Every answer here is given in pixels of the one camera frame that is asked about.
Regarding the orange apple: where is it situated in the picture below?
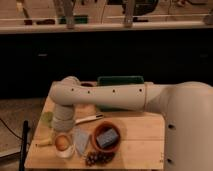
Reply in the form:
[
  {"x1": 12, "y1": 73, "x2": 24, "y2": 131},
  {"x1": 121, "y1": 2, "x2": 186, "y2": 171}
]
[{"x1": 55, "y1": 135, "x2": 69, "y2": 151}]

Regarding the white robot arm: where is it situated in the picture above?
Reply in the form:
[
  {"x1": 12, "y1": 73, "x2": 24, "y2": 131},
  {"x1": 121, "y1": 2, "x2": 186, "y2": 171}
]
[{"x1": 49, "y1": 76, "x2": 213, "y2": 171}]

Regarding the white paper cup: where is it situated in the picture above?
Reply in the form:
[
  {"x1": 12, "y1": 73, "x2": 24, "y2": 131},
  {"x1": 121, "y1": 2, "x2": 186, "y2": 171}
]
[{"x1": 54, "y1": 134, "x2": 75, "y2": 158}]

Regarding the green plastic tray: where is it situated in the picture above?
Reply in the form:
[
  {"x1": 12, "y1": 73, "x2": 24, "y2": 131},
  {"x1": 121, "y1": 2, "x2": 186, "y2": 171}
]
[{"x1": 96, "y1": 75, "x2": 146, "y2": 112}]

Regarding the dark red bowl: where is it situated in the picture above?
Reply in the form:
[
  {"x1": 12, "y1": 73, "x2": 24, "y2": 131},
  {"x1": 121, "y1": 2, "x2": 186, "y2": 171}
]
[{"x1": 81, "y1": 82, "x2": 94, "y2": 87}]

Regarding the terracotta orange bowl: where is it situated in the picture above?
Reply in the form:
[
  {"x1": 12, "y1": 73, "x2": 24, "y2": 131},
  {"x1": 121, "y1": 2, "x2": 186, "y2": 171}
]
[{"x1": 91, "y1": 121, "x2": 121, "y2": 153}]

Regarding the blue sponge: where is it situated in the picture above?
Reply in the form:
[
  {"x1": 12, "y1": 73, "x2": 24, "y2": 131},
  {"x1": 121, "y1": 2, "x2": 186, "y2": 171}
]
[{"x1": 96, "y1": 129, "x2": 119, "y2": 148}]

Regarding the grey cloth piece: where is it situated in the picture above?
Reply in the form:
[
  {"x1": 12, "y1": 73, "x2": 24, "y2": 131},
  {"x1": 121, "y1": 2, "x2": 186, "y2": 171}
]
[{"x1": 73, "y1": 128, "x2": 90, "y2": 156}]

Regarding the bunch of dark grapes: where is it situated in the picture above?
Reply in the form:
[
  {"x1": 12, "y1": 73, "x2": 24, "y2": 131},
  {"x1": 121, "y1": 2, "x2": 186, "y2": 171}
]
[{"x1": 85, "y1": 151, "x2": 115, "y2": 166}]

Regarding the yellow banana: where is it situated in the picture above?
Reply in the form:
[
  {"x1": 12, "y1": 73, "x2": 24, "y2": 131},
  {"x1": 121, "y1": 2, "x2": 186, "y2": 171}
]
[{"x1": 36, "y1": 139, "x2": 53, "y2": 147}]

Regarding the black stand pole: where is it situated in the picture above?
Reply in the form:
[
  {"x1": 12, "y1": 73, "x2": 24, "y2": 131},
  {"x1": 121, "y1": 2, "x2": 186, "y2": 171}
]
[{"x1": 19, "y1": 120, "x2": 30, "y2": 171}]

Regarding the black cable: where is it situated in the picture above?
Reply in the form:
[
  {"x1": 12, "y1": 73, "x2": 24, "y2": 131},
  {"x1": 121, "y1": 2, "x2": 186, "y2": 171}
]
[{"x1": 0, "y1": 118, "x2": 25, "y2": 143}]

